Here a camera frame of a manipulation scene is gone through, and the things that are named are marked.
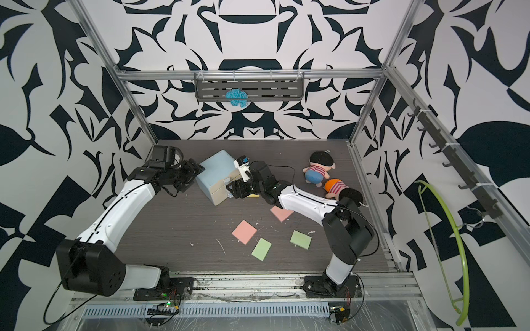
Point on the black hook rail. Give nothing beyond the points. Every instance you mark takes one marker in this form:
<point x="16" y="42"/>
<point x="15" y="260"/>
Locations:
<point x="458" y="159"/>

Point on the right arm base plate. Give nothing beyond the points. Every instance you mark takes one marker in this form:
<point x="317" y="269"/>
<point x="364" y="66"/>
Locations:
<point x="323" y="287"/>

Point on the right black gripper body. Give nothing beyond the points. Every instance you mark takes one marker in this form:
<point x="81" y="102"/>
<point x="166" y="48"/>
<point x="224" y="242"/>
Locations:
<point x="250" y="186"/>

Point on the pink sticky note pad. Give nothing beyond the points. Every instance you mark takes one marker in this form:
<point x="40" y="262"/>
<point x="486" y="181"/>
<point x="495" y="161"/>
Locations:
<point x="281" y="214"/>
<point x="244" y="232"/>

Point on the electronics board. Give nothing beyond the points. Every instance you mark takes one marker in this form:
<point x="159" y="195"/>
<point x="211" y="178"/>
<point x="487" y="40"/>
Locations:
<point x="339" y="315"/>
<point x="161" y="314"/>

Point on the plush doll orange pants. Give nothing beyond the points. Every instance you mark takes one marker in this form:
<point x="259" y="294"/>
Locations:
<point x="337" y="189"/>

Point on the right electronics board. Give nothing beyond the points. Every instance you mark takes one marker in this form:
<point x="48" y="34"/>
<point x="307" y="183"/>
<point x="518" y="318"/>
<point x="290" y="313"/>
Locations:
<point x="339" y="315"/>

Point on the teal crumpled cloth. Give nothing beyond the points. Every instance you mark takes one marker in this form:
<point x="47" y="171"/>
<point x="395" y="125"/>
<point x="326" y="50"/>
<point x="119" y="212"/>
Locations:
<point x="237" y="97"/>

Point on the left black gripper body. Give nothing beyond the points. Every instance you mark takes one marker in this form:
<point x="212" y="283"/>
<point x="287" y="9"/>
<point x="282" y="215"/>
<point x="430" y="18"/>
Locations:
<point x="185" y="176"/>

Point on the green sticky note pad right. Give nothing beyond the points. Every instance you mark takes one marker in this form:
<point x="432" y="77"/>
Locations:
<point x="301" y="240"/>

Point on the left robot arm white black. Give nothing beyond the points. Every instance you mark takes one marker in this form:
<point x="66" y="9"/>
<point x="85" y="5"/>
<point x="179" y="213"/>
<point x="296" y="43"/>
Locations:
<point x="89" y="264"/>

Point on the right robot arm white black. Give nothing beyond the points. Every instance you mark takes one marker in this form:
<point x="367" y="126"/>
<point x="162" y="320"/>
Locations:
<point x="347" y="230"/>

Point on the left electronics board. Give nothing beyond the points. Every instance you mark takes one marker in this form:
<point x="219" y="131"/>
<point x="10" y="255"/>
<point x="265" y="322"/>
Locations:
<point x="161" y="314"/>

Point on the grey slotted wall shelf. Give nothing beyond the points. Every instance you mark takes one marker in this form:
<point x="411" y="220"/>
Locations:
<point x="260" y="87"/>

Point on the white cable duct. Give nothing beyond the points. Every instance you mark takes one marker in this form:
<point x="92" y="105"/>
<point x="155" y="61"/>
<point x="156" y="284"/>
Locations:
<point x="263" y="309"/>

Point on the plush doll blue pants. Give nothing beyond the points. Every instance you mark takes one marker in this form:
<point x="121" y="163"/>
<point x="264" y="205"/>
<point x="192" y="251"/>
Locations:
<point x="320" y="164"/>

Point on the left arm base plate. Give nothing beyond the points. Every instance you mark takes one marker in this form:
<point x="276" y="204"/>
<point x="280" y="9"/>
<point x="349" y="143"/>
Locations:
<point x="170" y="289"/>

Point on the light blue drawer cabinet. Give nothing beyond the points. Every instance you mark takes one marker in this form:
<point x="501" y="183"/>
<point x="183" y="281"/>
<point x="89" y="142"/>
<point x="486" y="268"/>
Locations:
<point x="219" y="171"/>

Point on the green sticky note pad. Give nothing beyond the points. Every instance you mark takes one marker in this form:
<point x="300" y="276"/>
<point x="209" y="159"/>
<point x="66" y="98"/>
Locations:
<point x="301" y="240"/>
<point x="262" y="249"/>

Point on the green sticky note pad left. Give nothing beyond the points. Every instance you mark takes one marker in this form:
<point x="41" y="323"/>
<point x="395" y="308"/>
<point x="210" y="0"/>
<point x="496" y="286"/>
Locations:
<point x="262" y="249"/>

